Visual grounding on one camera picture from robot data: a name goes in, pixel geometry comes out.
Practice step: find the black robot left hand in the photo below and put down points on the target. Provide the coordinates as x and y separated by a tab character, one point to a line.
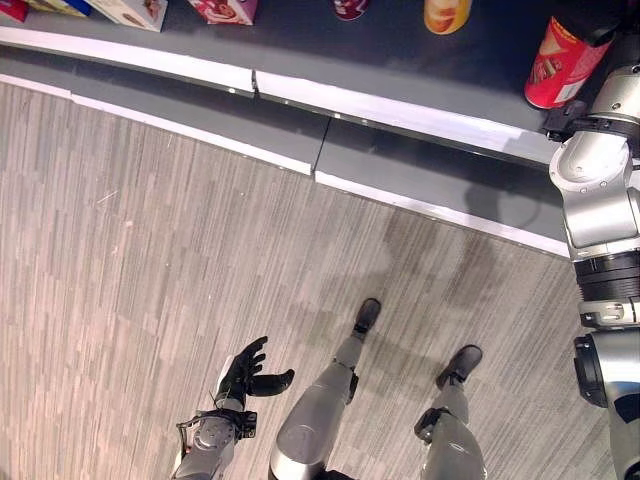
242	372

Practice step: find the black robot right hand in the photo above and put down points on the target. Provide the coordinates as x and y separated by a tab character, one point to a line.
600	27

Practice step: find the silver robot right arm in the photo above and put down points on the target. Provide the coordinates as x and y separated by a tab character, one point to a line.
597	200

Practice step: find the silver robot left leg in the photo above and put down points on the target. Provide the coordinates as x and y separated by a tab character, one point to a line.
312	415

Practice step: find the silver robot leg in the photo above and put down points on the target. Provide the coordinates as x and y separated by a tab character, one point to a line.
312	415
452	430

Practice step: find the yellow snack can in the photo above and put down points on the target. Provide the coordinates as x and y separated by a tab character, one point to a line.
446	15

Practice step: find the silver robot right leg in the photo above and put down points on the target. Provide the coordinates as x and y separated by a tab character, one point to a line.
452	430

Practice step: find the grey shelf board white edge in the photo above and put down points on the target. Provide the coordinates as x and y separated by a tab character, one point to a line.
350	65
250	125

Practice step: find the dark red snack can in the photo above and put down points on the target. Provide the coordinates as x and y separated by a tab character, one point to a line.
350	8

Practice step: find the pink snack box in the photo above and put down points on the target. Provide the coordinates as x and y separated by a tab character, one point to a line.
225	10

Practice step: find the white biscuit box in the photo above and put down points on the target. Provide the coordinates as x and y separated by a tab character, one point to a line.
132	11

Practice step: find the yellow and blue box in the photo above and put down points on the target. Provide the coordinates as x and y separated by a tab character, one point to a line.
57	6

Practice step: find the red box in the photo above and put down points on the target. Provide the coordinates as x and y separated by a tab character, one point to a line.
12	8

